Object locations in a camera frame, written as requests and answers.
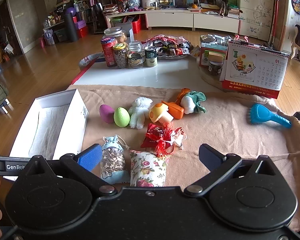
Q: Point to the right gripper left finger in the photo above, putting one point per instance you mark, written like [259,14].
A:
[79,167]

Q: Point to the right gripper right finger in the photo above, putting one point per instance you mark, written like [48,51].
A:
[221,167]

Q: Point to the blue herb sachet bag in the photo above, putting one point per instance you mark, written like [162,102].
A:
[113,162]

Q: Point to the yellow mushroom toy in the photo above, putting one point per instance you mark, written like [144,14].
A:
[159,113]

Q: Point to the white cardboard box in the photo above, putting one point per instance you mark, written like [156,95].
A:
[70,139]

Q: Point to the white towel in box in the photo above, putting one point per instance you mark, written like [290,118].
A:
[50,121]

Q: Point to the red tasseled charm bundle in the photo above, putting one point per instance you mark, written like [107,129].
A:
[163,139]

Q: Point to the purple egg toy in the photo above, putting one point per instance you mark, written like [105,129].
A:
[107,113]

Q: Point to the beige blanket cloth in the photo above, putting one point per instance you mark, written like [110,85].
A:
[225,126]

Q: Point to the blue plastic brush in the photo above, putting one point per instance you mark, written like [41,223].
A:
[259,114]

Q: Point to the green egg toy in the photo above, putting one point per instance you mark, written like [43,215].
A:
[121,117]

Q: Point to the white green radish plush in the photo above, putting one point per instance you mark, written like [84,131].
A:
[191,102]

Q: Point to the orange plastic clip toy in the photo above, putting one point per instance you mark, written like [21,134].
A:
[174,108]

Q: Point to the floral fabric pillow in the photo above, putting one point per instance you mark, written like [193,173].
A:
[147,170]

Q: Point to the white plush lamb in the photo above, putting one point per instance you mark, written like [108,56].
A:
[139,112]

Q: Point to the desk calendar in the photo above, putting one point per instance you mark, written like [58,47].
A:
[254,69]

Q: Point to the green product box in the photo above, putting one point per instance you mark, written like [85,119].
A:
[212,57]

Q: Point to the yellow lid nut jar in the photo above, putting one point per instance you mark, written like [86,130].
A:
[120,54]

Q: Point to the clear glass jar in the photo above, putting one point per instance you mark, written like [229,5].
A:
[136,55]

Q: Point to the red tin can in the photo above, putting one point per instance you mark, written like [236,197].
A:
[107,44]

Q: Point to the green starbucks can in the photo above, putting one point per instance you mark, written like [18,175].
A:
[151,56]

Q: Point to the black cylinder roller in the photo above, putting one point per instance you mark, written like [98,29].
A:
[70,28]

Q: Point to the tray of snack packets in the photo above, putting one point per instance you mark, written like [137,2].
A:
[168,46]

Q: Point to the large glass jar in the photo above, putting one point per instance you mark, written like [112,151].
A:
[116,32]

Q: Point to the white low cabinet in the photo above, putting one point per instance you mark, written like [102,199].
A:
[182,19]

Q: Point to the blue white porcelain vase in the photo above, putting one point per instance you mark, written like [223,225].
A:
[133,3]

